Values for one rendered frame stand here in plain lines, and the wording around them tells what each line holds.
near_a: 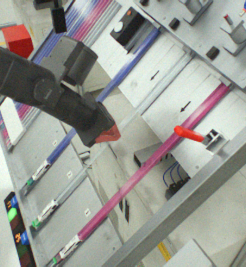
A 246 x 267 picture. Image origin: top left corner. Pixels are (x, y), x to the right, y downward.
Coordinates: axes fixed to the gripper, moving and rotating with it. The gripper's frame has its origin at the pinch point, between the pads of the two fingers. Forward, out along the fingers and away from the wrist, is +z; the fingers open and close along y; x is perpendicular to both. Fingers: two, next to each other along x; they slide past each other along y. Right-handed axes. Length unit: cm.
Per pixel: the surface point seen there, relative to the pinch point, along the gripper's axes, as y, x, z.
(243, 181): -7, -11, 50
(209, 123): -13.8, -15.1, -0.5
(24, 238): -0.1, 33.6, 3.1
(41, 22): 124, 8, 33
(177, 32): 0.1, -22.3, -7.3
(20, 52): 79, 17, 12
